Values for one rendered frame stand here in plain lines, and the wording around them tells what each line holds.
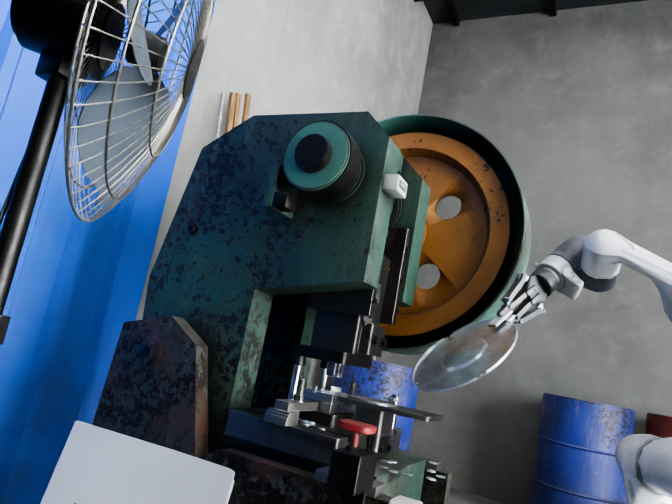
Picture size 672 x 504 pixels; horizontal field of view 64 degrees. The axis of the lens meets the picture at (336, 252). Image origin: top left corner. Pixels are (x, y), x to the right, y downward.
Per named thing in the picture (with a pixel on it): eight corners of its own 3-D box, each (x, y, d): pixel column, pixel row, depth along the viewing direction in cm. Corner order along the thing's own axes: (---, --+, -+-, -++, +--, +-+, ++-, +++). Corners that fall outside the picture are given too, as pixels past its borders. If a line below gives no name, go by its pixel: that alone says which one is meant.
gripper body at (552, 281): (543, 291, 153) (524, 310, 149) (530, 266, 151) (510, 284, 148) (565, 290, 146) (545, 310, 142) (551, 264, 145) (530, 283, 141)
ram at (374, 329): (388, 360, 148) (406, 256, 153) (368, 356, 135) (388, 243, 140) (333, 350, 156) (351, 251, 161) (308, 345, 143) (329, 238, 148)
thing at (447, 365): (537, 343, 121) (536, 340, 121) (428, 410, 122) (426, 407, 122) (493, 310, 150) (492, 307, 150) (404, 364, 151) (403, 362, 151)
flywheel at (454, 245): (459, 380, 184) (555, 192, 185) (444, 377, 166) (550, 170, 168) (300, 289, 218) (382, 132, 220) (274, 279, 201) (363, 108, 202)
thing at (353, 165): (360, 224, 132) (375, 139, 136) (341, 209, 122) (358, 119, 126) (283, 219, 142) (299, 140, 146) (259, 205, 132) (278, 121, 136)
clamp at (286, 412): (318, 423, 135) (326, 382, 137) (285, 426, 121) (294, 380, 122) (298, 418, 138) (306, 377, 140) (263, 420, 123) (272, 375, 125)
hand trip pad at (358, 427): (372, 465, 106) (379, 425, 107) (361, 469, 100) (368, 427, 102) (340, 456, 109) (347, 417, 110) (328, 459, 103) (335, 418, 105)
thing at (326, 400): (353, 412, 149) (356, 395, 150) (329, 413, 136) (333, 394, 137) (324, 405, 153) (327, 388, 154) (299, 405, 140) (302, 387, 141)
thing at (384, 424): (436, 468, 136) (444, 413, 138) (420, 475, 123) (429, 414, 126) (346, 444, 147) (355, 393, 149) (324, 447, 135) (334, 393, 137)
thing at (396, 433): (399, 450, 156) (402, 429, 157) (333, 467, 117) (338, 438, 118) (309, 426, 169) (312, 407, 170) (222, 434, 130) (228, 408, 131)
